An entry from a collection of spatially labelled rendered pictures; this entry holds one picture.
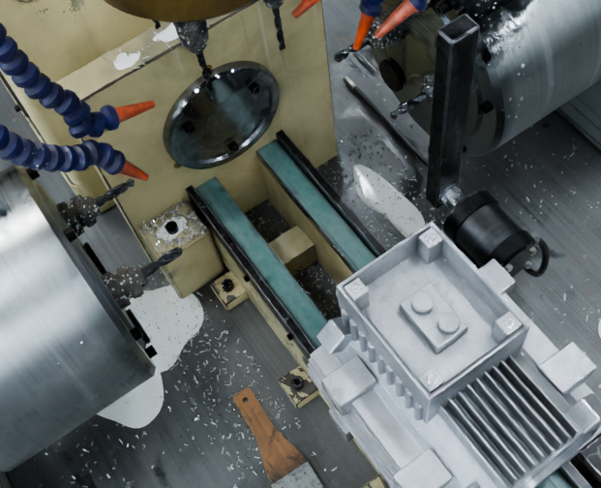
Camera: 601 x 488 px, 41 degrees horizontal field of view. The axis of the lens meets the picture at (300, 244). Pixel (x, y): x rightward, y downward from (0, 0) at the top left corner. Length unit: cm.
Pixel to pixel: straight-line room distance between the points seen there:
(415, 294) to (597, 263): 46
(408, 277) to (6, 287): 34
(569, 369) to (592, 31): 36
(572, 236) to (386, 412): 47
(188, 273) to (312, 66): 30
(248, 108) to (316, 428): 38
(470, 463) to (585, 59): 45
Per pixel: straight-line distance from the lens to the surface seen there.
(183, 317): 105
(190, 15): 61
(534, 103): 88
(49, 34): 91
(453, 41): 66
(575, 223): 110
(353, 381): 70
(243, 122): 95
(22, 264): 72
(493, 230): 80
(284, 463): 96
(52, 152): 67
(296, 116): 102
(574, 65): 89
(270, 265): 93
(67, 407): 76
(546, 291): 105
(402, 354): 66
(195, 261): 100
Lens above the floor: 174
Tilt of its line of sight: 61 degrees down
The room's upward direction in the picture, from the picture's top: 12 degrees counter-clockwise
